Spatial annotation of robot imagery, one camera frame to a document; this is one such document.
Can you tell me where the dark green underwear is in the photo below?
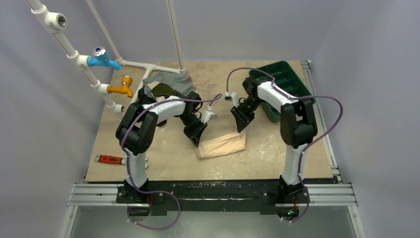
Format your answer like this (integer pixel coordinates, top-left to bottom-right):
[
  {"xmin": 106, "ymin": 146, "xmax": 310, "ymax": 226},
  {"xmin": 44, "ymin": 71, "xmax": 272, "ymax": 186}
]
[{"xmin": 151, "ymin": 83, "xmax": 181, "ymax": 101}]

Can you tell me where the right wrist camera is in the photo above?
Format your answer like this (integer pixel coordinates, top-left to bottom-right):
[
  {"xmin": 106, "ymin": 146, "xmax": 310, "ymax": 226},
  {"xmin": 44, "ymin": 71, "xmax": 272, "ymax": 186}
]
[{"xmin": 224, "ymin": 91, "xmax": 240, "ymax": 107}]

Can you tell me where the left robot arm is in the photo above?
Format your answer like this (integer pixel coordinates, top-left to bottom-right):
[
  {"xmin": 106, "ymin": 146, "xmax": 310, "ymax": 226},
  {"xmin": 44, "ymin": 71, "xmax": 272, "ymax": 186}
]
[{"xmin": 115, "ymin": 92, "xmax": 208, "ymax": 203}]

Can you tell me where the green compartment tray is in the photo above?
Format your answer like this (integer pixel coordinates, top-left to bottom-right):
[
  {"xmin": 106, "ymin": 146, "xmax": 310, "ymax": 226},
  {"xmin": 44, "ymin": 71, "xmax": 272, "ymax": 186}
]
[{"xmin": 258, "ymin": 60, "xmax": 311, "ymax": 123}]

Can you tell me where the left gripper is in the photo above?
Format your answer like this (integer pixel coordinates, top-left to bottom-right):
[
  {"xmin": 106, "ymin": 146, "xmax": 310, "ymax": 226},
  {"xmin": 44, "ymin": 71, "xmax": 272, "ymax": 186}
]
[{"xmin": 178, "ymin": 113, "xmax": 207, "ymax": 147}]

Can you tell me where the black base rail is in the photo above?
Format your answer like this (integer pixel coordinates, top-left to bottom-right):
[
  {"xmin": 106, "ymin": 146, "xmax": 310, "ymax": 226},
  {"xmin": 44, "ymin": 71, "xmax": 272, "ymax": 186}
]
[{"xmin": 116, "ymin": 178, "xmax": 309, "ymax": 218}]

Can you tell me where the blue tap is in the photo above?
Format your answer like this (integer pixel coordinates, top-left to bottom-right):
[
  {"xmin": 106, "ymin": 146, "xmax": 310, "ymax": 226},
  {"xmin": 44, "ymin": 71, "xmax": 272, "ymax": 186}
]
[{"xmin": 87, "ymin": 47, "xmax": 121, "ymax": 71}]

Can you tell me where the orange tap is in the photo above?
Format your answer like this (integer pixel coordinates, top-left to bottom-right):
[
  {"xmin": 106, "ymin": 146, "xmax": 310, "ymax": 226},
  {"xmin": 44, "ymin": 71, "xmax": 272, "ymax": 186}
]
[{"xmin": 106, "ymin": 76, "xmax": 133, "ymax": 98}]

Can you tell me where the beige underwear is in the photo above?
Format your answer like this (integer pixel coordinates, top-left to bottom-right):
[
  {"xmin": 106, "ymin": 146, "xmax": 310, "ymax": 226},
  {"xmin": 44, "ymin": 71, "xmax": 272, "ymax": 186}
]
[{"xmin": 196, "ymin": 131, "xmax": 246, "ymax": 160}]

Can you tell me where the adjustable wrench red handle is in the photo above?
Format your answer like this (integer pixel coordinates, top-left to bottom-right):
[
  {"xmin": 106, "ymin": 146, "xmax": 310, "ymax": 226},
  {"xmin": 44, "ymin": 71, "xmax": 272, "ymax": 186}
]
[{"xmin": 94, "ymin": 155, "xmax": 126, "ymax": 165}]

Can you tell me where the striped grey underwear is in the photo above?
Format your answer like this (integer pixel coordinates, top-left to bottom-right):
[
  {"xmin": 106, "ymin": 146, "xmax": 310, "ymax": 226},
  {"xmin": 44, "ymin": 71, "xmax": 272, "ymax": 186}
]
[{"xmin": 142, "ymin": 72, "xmax": 196, "ymax": 99}]

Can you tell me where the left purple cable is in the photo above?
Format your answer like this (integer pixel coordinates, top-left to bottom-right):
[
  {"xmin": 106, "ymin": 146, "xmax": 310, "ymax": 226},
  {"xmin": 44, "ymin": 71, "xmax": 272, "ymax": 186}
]
[{"xmin": 120, "ymin": 93, "xmax": 223, "ymax": 231}]

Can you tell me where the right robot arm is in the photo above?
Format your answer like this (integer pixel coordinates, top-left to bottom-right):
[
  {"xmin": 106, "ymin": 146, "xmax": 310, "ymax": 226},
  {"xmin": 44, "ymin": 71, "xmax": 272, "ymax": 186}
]
[{"xmin": 231, "ymin": 77, "xmax": 317, "ymax": 202}]

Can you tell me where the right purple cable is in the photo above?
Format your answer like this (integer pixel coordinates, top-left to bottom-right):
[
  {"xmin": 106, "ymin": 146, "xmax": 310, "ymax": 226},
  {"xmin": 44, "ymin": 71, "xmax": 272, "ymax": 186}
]
[{"xmin": 225, "ymin": 67, "xmax": 344, "ymax": 224}]

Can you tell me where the purple cable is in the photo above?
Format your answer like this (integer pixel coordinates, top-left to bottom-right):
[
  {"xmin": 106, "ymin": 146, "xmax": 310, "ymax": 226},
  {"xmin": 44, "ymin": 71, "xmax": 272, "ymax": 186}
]
[
  {"xmin": 120, "ymin": 93, "xmax": 223, "ymax": 231},
  {"xmin": 225, "ymin": 67, "xmax": 344, "ymax": 224}
]

